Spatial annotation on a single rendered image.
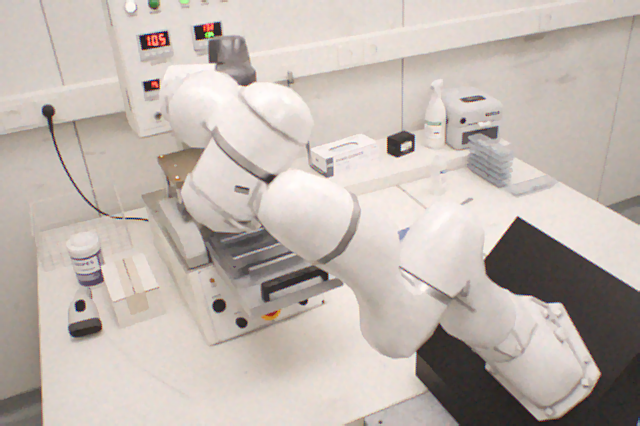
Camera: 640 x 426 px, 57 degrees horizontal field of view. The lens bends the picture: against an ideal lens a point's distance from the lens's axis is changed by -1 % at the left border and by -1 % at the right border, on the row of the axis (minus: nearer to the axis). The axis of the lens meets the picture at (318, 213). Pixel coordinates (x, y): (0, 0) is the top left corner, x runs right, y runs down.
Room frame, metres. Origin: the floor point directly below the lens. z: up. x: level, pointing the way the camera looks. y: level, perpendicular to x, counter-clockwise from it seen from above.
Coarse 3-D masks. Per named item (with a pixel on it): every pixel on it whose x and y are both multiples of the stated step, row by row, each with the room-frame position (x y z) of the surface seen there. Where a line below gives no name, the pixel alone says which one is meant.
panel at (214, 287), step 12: (204, 276) 1.16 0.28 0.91; (216, 276) 1.17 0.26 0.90; (204, 288) 1.15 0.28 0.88; (216, 288) 1.16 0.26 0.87; (228, 288) 1.16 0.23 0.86; (204, 300) 1.13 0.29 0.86; (216, 300) 1.14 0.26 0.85; (228, 300) 1.15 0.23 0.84; (312, 300) 1.21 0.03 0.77; (324, 300) 1.22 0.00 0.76; (216, 312) 1.13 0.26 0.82; (228, 312) 1.14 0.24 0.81; (240, 312) 1.14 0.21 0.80; (288, 312) 1.18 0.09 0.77; (216, 324) 1.11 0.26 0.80; (228, 324) 1.12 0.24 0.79; (252, 324) 1.14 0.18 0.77; (264, 324) 1.15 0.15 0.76; (216, 336) 1.10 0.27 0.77; (228, 336) 1.11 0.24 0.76
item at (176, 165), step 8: (176, 152) 1.45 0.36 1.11; (184, 152) 1.44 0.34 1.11; (192, 152) 1.44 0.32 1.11; (200, 152) 1.43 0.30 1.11; (160, 160) 1.40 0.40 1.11; (168, 160) 1.40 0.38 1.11; (176, 160) 1.39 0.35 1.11; (184, 160) 1.39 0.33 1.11; (192, 160) 1.39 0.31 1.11; (168, 168) 1.35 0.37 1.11; (176, 168) 1.35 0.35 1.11; (184, 168) 1.34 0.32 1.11; (192, 168) 1.34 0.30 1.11; (168, 176) 1.33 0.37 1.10; (176, 176) 1.29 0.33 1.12; (184, 176) 1.30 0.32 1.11; (176, 184) 1.27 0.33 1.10
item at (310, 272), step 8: (296, 272) 1.01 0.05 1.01; (304, 272) 1.01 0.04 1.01; (312, 272) 1.01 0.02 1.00; (320, 272) 1.02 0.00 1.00; (272, 280) 0.99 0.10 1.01; (280, 280) 0.99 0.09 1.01; (288, 280) 0.99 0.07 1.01; (296, 280) 1.00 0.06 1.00; (304, 280) 1.00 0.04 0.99; (264, 288) 0.97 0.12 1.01; (272, 288) 0.97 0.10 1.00; (280, 288) 0.98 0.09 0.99; (264, 296) 0.97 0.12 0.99
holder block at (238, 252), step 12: (264, 228) 1.24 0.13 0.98; (216, 240) 1.18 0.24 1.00; (228, 240) 1.20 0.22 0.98; (240, 240) 1.18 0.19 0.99; (252, 240) 1.17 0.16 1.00; (264, 240) 1.17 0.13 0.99; (276, 240) 1.17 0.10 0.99; (216, 252) 1.16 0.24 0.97; (228, 252) 1.12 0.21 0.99; (240, 252) 1.13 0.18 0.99; (252, 252) 1.14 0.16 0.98; (264, 252) 1.14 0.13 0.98; (276, 252) 1.11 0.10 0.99; (288, 252) 1.11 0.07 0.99; (228, 264) 1.08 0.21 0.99; (240, 264) 1.07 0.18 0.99; (252, 264) 1.07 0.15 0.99; (240, 276) 1.06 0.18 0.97
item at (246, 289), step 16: (288, 256) 1.07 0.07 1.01; (224, 272) 1.08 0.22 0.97; (256, 272) 1.03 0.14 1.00; (272, 272) 1.05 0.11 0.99; (288, 272) 1.07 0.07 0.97; (240, 288) 1.02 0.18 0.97; (256, 288) 1.02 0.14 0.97; (288, 288) 1.01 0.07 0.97; (304, 288) 1.01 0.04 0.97; (320, 288) 1.02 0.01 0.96; (240, 304) 1.00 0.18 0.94; (256, 304) 0.96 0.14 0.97; (272, 304) 0.97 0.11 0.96; (288, 304) 0.99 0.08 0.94
